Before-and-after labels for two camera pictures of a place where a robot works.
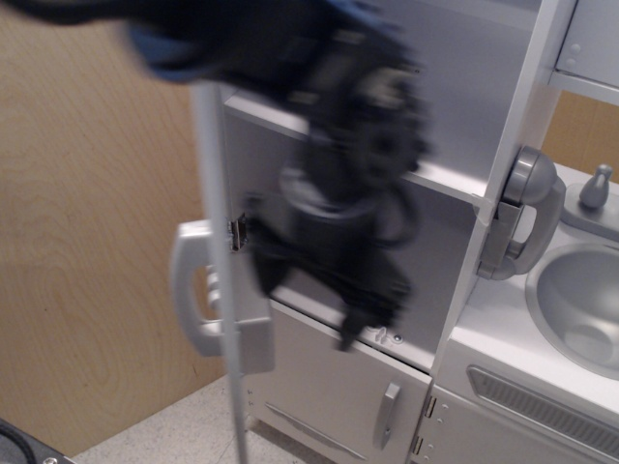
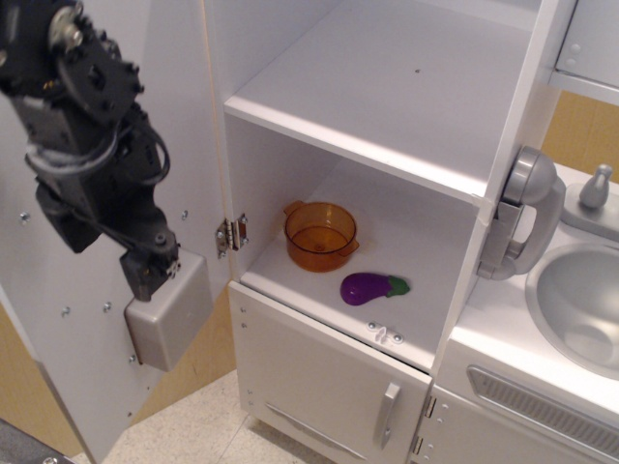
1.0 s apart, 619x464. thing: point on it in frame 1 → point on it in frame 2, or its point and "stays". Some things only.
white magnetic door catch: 379,335 stays
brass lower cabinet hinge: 418,445 stays
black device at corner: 17,447 stays
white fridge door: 209,105 → 69,307
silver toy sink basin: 573,303 stays
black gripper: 339,244 → 111,174
